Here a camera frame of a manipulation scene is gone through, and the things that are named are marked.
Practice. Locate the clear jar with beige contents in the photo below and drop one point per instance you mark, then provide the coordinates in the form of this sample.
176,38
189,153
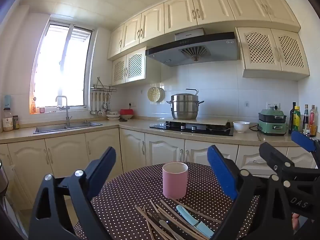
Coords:
7,121

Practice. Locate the bunch of wooden chopsticks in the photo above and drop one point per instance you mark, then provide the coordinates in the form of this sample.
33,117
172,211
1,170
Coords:
195,210

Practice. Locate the stainless steel steamer pot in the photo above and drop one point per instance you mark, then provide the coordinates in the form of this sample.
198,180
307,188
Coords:
185,107

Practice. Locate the beige stone board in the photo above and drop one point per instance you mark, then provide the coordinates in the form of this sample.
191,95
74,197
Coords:
212,122

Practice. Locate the stainless steel sink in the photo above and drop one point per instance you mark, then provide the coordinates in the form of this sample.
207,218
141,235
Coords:
75,126

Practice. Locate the black gas stove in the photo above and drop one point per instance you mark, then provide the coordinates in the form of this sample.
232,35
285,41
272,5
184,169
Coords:
175,127

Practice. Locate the light blue box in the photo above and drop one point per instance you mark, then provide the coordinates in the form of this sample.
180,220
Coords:
7,101

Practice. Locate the white wall outlet with plug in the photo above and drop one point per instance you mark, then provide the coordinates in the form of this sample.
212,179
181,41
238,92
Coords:
132,104

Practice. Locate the metal wall utensil rack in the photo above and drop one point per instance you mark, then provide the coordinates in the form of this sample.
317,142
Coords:
103,89

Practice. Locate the kitchen window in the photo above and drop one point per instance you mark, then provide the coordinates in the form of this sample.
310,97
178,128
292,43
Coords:
60,67

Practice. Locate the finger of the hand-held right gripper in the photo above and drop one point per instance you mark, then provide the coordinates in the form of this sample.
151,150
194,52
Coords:
302,140
270,152

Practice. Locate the thin brown chopstick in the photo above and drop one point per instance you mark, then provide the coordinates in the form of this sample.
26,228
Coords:
258,136

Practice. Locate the dark sauce bottle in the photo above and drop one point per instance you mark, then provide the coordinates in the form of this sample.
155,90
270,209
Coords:
305,120

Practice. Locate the cream upper kitchen cabinets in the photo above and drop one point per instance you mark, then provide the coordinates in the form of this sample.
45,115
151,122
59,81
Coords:
212,7

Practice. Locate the brown polka dot tablecloth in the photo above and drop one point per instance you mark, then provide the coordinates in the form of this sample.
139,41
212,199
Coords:
140,187

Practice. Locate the black spoon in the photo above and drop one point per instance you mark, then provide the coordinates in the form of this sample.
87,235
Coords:
156,218

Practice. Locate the grey range hood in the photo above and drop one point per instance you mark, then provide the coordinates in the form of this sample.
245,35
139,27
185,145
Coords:
200,45

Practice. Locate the light blue sheathed knife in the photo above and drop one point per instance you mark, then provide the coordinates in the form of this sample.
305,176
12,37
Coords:
186,215

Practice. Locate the red container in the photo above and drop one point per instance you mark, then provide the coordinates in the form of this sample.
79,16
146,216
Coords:
127,112

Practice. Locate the small dark jar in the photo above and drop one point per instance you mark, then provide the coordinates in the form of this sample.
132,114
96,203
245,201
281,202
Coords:
15,123

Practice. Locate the stack of white dishes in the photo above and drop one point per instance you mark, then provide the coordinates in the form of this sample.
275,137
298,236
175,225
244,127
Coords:
113,116

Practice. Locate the pink cup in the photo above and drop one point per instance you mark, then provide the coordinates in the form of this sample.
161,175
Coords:
175,182

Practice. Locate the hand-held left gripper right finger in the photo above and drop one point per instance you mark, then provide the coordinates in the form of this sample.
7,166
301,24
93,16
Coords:
222,172

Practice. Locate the small orange bottle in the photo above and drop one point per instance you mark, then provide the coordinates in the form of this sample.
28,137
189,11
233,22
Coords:
33,107

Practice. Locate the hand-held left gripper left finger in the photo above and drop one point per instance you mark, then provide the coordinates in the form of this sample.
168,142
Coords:
103,166

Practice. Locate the row of hanging metal ladles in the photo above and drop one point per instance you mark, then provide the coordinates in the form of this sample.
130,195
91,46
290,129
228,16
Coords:
93,111

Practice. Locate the green electric cooker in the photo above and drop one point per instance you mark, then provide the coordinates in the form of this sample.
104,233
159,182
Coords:
272,127

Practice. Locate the white bowl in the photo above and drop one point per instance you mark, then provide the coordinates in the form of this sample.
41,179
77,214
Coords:
241,127

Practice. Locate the double white wall socket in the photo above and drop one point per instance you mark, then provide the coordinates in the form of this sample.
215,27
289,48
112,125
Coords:
272,105

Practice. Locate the cream lattice door cabinet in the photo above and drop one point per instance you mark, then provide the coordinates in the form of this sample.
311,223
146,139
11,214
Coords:
135,65
275,47

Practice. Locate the red label sauce bottle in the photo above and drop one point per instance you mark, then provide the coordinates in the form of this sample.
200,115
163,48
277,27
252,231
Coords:
312,120

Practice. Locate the cream round steamer tray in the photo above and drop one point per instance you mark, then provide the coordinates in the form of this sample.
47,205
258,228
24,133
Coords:
155,94

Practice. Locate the person's right hand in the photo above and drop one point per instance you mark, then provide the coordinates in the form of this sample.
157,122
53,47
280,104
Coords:
295,221

